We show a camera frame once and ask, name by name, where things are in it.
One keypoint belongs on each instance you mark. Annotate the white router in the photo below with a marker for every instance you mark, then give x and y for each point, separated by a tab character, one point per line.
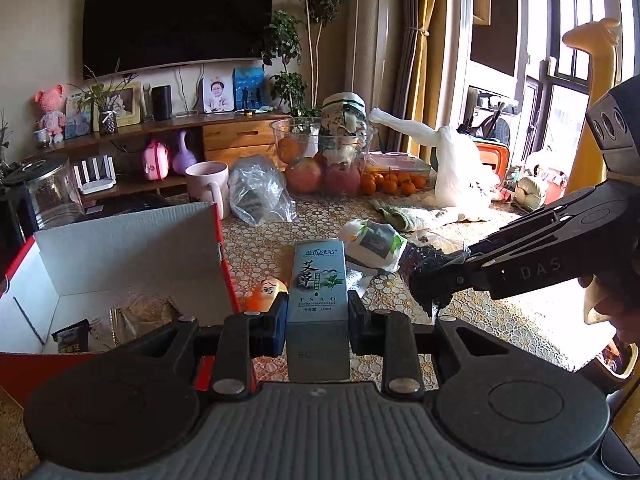
95	180

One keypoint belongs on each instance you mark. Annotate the person's right hand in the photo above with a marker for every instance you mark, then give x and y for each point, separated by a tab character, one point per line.
617	310

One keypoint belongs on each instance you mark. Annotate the blue picture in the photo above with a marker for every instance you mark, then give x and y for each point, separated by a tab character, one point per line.
250	87

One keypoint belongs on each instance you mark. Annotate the grey-blue small carton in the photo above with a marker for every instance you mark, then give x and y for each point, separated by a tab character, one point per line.
317	310

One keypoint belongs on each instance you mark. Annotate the blue picture card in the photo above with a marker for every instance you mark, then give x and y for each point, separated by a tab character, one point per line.
77	117

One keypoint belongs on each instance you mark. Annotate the tall potted tree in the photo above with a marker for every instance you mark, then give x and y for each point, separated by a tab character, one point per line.
300	5

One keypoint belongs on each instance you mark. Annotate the clear plastic bag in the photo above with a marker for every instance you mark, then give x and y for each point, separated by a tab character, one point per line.
260	192

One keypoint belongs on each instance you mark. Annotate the large orange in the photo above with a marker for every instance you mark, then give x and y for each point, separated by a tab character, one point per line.
290	150

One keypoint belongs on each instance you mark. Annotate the orange plastic box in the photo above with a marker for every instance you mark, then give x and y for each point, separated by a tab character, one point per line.
492	157

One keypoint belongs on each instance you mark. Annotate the yellow giraffe figure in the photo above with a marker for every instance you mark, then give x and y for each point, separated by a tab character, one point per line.
592	65

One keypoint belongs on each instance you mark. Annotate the white plastic bag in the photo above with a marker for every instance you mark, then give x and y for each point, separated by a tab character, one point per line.
457	170

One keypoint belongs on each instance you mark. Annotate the glass kettle with black lid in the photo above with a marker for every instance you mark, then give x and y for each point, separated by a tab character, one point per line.
47	195

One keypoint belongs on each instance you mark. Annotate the wall-mounted television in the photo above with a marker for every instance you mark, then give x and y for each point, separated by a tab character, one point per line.
175	15

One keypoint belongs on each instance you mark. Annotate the black crinkled packet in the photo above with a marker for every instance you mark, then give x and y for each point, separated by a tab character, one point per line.
430	280

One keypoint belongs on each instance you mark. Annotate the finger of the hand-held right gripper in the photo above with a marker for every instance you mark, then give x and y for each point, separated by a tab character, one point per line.
470	280
550	225

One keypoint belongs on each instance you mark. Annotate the green white rag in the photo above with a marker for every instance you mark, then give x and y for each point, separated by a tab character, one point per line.
397	215

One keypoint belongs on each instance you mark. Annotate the purple kettlebell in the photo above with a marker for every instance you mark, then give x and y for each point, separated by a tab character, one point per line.
183	157

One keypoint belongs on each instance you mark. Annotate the white child photo frame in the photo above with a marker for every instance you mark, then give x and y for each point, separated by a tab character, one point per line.
218	95

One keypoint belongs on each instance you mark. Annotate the white printed sachet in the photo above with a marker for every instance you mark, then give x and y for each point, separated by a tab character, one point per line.
357	280

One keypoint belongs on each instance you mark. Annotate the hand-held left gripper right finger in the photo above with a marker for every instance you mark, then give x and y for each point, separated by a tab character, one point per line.
357	327

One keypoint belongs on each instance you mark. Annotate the wooden television cabinet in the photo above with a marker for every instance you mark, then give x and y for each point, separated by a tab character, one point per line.
235	135

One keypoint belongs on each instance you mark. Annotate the white mug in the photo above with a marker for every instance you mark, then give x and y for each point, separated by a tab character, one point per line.
205	185

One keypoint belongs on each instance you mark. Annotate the potted plant in patterned vase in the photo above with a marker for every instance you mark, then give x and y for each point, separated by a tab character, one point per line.
107	121

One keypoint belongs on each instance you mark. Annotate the white green patterned vase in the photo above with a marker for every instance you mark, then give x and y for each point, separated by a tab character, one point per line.
342	112

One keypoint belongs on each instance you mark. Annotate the red cardboard box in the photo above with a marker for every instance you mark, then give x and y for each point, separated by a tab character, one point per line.
125	240

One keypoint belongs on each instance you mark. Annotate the white green wet wipes pack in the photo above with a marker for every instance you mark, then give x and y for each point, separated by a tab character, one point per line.
375	242

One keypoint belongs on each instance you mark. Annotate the pile of mandarins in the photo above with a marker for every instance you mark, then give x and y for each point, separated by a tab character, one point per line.
395	185

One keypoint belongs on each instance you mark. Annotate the steel cup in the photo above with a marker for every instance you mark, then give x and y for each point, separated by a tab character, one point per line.
42	138

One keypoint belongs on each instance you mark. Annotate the floral tablecloth desktop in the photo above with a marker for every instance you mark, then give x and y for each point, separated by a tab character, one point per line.
500	320

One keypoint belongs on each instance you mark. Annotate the yellow curtain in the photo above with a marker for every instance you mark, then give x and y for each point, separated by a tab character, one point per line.
425	60

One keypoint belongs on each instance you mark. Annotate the pink toy suitcase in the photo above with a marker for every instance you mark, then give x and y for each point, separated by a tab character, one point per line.
155	160

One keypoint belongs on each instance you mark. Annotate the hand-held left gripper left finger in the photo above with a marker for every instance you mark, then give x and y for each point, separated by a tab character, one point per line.
279	330

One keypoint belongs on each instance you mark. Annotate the pink doll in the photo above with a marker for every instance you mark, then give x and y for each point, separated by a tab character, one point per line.
50	112

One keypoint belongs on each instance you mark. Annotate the black snack packet orange print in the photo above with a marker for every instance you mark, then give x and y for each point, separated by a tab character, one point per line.
72	336

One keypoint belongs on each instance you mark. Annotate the red apple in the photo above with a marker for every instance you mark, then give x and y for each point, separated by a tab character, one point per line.
303	176
342	179

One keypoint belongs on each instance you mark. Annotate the pale green pouch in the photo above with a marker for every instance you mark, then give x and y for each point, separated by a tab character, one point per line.
530	191

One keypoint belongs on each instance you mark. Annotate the glass fruit bowl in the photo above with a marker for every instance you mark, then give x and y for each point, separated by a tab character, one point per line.
310	132

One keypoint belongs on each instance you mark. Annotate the black cylinder speaker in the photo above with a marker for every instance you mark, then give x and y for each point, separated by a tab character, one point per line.
161	102

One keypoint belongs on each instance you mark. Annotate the clear food container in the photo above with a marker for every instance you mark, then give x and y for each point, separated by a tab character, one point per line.
400	162

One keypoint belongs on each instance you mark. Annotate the slim white device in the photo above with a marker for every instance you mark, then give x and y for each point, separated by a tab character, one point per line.
147	102

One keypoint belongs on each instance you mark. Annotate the yellow-green photo frame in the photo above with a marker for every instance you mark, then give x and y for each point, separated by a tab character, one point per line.
127	107

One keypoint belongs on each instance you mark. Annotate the teal face mask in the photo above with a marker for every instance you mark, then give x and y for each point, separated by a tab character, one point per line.
261	108

